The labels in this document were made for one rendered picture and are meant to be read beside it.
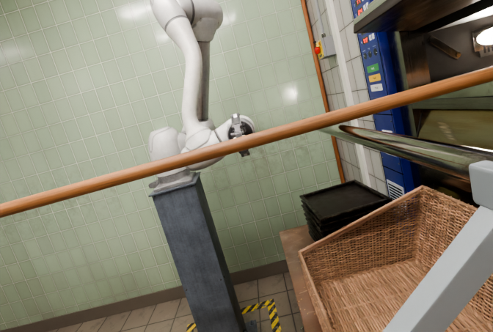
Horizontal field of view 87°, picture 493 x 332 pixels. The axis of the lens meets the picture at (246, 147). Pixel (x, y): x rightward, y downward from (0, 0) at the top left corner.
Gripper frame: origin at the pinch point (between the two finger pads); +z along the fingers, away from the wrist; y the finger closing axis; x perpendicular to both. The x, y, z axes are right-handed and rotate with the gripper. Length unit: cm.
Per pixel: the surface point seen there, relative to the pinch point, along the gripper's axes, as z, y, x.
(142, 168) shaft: 7.1, -0.4, 21.2
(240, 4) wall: -118, -72, -19
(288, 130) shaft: 7.2, -0.3, -10.7
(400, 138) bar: 28.5, 1.8, -21.0
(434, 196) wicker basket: -17, 35, -54
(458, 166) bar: 38.6, 2.9, -19.9
